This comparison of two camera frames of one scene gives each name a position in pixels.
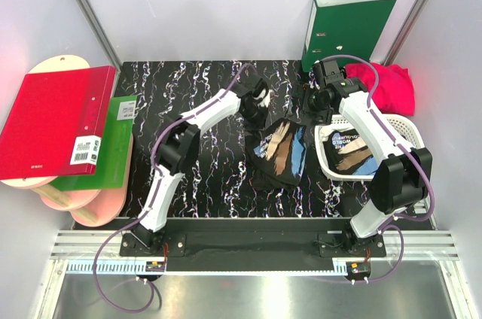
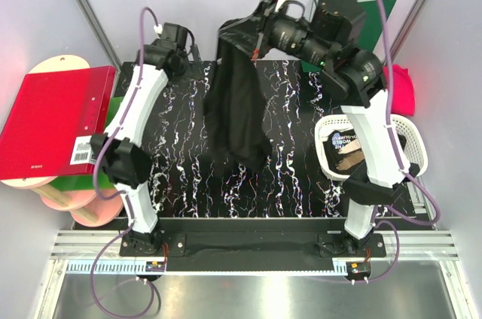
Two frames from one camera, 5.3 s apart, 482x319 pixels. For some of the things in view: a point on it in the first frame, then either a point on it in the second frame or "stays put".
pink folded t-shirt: (395, 93) stays put
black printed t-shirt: (275, 156) to (235, 126)
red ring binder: (55, 124) stays put
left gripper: (258, 114) to (175, 33)
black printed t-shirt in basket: (347, 153) stays put
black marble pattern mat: (221, 183) stays put
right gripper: (306, 99) to (260, 23)
